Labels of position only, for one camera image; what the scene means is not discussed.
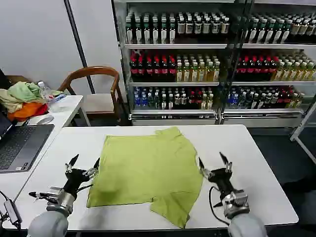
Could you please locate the brown wooden chair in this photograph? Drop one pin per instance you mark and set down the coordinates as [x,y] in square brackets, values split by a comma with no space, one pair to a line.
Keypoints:
[98,103]

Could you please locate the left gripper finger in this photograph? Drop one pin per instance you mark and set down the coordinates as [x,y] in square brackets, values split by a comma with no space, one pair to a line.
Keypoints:
[71,163]
[95,166]

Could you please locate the white side desk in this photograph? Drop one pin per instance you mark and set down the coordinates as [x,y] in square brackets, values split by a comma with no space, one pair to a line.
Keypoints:
[66,111]

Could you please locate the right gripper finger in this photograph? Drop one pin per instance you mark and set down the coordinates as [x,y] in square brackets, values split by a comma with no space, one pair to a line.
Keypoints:
[225,159]
[203,168]

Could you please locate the white computer mouse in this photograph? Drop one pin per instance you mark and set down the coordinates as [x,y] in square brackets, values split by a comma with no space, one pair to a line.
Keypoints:
[45,119]

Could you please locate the blue plastic packet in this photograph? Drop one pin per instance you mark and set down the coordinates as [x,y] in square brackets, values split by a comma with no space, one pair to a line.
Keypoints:
[58,97]

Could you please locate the white metal frame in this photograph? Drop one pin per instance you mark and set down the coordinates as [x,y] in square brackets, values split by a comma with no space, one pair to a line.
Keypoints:
[302,138]

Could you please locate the pile of coloured clothes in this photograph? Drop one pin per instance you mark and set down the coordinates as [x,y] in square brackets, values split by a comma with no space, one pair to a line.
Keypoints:
[22,98]

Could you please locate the dark grey laptop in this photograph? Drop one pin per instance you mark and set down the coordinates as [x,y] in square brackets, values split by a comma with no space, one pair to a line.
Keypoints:
[19,145]

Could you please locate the glass shelf with bottles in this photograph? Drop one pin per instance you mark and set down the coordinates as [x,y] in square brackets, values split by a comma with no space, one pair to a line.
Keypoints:
[271,61]
[172,61]

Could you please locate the brown cardboard box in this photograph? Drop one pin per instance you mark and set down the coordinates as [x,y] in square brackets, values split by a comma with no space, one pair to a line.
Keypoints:
[17,79]

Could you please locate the green shirt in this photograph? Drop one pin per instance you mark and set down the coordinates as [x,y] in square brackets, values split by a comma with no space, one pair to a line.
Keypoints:
[148,172]

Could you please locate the clear plastic water bottle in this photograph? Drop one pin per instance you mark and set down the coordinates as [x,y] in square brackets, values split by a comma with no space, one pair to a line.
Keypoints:
[45,92]

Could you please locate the black slanted pole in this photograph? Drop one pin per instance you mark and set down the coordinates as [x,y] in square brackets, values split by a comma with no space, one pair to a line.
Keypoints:
[79,42]

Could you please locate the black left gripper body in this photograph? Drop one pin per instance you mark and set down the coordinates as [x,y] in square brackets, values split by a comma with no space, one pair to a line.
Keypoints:
[74,179]

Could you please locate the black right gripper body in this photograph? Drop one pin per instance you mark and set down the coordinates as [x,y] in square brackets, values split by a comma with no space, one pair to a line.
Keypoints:
[222,179]

